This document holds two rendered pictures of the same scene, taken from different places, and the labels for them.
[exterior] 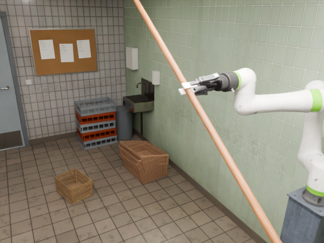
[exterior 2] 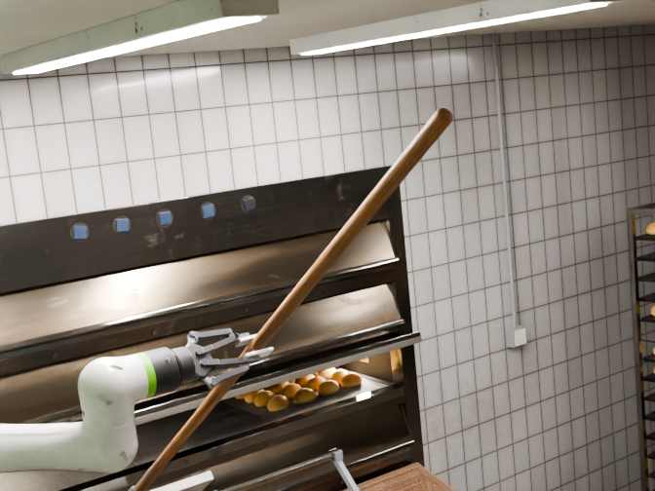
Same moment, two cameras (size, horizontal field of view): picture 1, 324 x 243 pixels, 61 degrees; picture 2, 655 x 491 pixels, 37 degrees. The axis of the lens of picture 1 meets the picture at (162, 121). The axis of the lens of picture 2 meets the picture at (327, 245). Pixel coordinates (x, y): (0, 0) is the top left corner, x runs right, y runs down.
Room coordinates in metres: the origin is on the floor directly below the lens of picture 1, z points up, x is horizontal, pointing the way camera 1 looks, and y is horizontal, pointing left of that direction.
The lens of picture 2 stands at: (3.25, -0.12, 2.39)
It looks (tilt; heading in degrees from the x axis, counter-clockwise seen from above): 9 degrees down; 175
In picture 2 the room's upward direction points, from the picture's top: 6 degrees counter-clockwise
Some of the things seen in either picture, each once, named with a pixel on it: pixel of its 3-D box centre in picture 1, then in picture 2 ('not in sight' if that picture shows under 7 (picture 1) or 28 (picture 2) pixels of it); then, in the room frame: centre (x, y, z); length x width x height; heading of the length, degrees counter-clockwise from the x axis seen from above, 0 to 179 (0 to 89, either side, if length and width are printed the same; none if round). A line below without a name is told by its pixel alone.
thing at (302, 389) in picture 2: not in sight; (282, 379); (-0.88, 0.00, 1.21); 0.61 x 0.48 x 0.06; 29
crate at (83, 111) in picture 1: (95, 106); not in sight; (4.48, 1.14, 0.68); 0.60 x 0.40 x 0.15; 120
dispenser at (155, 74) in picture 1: (155, 77); not in sight; (4.05, 0.10, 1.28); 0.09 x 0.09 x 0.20; 29
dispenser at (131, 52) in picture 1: (131, 58); not in sight; (4.79, 0.53, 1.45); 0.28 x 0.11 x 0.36; 29
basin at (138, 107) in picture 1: (138, 109); not in sight; (4.29, 0.39, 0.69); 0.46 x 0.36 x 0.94; 29
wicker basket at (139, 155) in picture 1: (143, 152); not in sight; (3.50, 0.25, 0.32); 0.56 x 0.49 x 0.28; 37
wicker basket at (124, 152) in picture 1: (142, 156); not in sight; (3.49, 0.27, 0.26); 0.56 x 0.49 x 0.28; 36
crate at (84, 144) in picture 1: (97, 138); not in sight; (4.48, 1.15, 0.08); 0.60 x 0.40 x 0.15; 121
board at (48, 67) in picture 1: (65, 51); not in sight; (4.68, 1.61, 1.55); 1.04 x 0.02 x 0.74; 119
